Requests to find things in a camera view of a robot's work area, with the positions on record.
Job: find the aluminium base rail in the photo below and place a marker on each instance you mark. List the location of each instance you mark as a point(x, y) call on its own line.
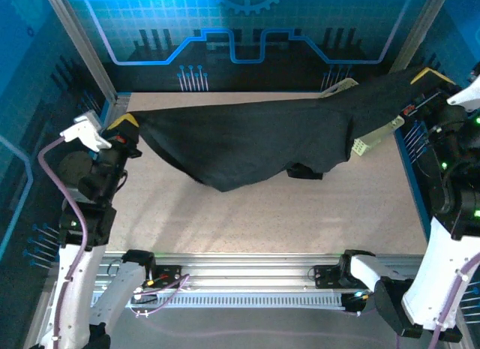
point(243, 270)

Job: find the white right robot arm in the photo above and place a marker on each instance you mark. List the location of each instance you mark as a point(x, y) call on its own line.
point(438, 270)

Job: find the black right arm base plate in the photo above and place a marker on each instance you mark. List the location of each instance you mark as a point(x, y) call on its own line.
point(326, 275)

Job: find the black t-shirt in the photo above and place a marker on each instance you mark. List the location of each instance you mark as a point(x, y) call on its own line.
point(243, 139)

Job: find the aluminium table side rail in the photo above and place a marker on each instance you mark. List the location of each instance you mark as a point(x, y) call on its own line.
point(120, 105)

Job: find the blue table side trim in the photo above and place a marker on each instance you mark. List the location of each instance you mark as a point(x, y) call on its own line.
point(413, 184)
point(106, 112)

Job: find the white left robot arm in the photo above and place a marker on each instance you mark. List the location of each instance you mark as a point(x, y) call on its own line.
point(75, 289)

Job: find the grey metal platform panel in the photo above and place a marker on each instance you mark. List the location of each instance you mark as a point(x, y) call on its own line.
point(243, 330)

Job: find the aluminium frame post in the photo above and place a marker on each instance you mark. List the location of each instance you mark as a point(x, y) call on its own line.
point(412, 45)
point(80, 45)

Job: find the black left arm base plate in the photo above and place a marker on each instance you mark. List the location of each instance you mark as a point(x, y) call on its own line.
point(168, 274)

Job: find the pale green plastic basket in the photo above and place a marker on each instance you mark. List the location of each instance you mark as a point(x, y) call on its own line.
point(362, 146)

